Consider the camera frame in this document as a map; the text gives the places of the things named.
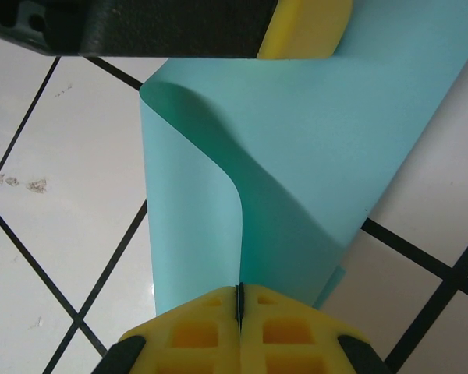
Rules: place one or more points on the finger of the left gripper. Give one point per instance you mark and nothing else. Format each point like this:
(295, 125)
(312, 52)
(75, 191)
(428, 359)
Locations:
(304, 27)

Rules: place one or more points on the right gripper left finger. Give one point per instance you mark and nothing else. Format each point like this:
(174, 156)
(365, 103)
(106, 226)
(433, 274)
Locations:
(191, 335)

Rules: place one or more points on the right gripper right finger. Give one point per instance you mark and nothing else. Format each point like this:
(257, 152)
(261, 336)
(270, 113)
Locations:
(288, 335)

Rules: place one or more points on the teal paper sheet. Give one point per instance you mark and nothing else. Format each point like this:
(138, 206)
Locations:
(296, 136)

